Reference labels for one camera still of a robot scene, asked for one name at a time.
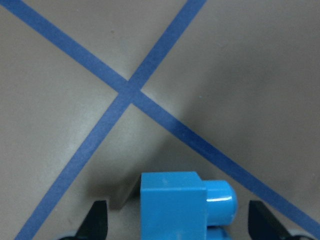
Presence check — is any blue toy block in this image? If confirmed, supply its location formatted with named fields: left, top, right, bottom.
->
left=140, top=171, right=238, bottom=240

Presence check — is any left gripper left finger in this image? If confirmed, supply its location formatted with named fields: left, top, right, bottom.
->
left=74, top=200, right=108, bottom=240

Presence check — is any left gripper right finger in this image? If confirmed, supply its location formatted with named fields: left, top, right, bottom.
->
left=248, top=200, right=297, bottom=240

